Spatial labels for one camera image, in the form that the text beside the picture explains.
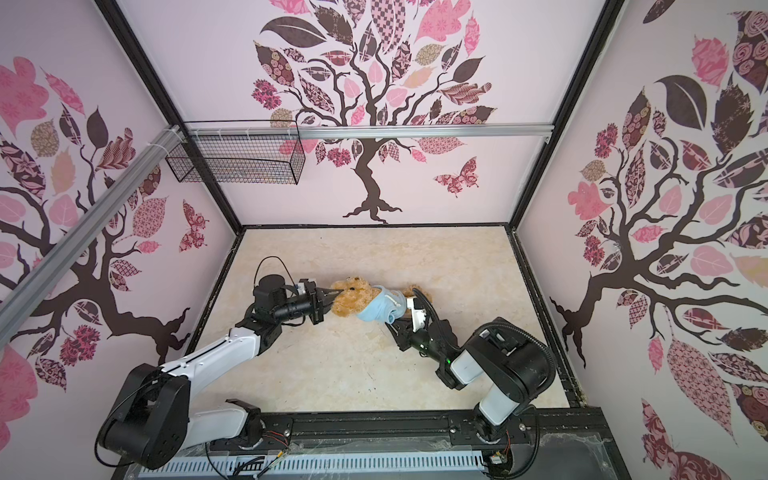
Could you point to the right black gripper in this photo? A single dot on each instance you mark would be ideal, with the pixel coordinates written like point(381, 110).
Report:
point(407, 336)

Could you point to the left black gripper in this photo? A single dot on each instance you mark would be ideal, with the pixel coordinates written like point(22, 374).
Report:
point(318, 303)

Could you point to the brown teddy bear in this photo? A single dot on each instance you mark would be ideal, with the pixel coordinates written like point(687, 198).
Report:
point(358, 292)

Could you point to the light blue bear shirt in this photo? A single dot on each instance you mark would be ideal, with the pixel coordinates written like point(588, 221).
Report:
point(386, 307)

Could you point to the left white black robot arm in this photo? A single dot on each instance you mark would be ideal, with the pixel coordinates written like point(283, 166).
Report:
point(151, 420)

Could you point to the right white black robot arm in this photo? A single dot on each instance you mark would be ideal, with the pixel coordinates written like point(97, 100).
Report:
point(519, 366)

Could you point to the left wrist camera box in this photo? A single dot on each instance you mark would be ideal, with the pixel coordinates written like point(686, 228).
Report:
point(306, 288)

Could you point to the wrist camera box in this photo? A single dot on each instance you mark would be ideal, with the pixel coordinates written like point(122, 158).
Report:
point(418, 313)
point(306, 288)

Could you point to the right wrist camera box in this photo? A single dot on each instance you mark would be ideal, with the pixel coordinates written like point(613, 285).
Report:
point(418, 313)

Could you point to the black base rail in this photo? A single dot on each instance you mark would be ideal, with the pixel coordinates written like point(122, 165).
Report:
point(459, 428)

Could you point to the black wire basket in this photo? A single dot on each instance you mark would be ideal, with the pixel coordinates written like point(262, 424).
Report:
point(244, 155)

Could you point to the white slotted cable duct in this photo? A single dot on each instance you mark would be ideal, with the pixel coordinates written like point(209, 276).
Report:
point(314, 465)

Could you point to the horizontal aluminium rail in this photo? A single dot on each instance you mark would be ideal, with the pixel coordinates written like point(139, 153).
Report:
point(380, 132)

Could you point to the diagonal aluminium rail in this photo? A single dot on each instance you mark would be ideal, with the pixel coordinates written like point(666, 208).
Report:
point(23, 300)

